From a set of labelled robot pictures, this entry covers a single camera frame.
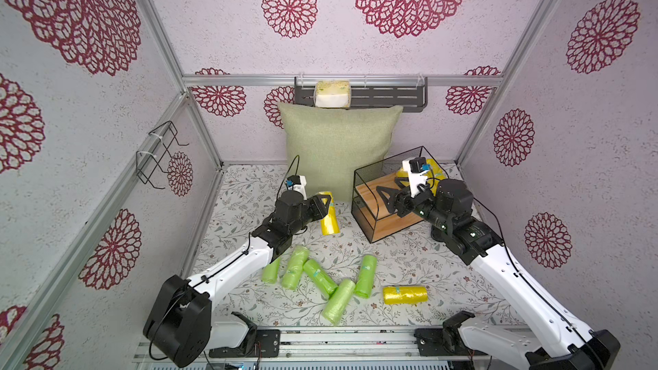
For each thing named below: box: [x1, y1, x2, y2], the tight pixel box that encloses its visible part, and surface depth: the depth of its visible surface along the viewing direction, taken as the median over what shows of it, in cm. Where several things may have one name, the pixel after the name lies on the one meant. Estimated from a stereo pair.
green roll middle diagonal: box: [302, 258, 339, 295], surface depth 85 cm
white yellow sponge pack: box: [313, 79, 352, 110], surface depth 92 cm
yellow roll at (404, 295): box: [382, 286, 429, 305], surface depth 81 cm
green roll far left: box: [262, 256, 282, 284], surface depth 87 cm
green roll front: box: [321, 279, 356, 326], surface depth 81 cm
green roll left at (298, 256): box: [281, 244, 310, 291], surface depth 87 cm
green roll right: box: [354, 254, 378, 299], surface depth 85 cm
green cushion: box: [277, 102, 404, 203], surface depth 88 cm
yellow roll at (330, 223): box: [317, 190, 341, 236], surface depth 79 cm
